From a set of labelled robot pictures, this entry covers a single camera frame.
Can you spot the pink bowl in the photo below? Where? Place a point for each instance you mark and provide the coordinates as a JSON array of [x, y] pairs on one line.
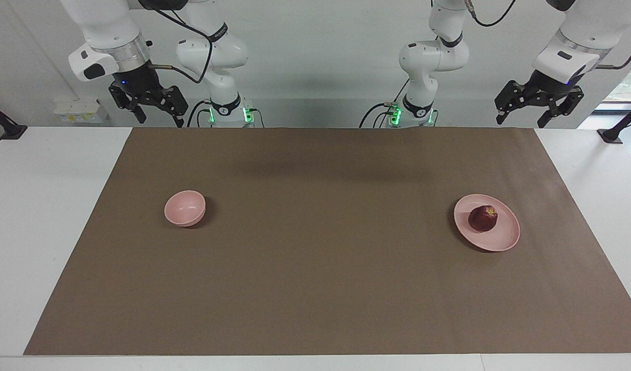
[[184, 208]]

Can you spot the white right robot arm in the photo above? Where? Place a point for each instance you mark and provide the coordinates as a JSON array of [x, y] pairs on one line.
[[109, 26]]

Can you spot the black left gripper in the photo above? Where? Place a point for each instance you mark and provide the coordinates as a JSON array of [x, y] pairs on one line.
[[547, 85]]

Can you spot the brown table mat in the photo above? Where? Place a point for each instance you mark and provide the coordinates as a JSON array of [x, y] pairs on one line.
[[315, 268]]

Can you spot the window with greenery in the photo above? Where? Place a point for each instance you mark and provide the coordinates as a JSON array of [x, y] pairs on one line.
[[629, 82]]

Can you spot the black clamp stand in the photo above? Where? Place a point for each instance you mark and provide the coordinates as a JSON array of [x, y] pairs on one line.
[[616, 131], [9, 129]]

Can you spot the white wall socket box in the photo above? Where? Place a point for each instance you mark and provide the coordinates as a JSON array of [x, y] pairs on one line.
[[78, 111]]

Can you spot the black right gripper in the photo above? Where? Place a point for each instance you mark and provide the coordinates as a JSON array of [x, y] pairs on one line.
[[137, 82]]

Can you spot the pink plate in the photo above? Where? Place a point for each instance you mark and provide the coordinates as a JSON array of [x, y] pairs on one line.
[[493, 239]]

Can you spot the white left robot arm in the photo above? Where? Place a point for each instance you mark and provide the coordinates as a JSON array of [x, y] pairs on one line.
[[428, 56]]

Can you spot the dark red apple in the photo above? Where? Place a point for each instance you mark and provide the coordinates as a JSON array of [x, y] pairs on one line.
[[482, 218]]

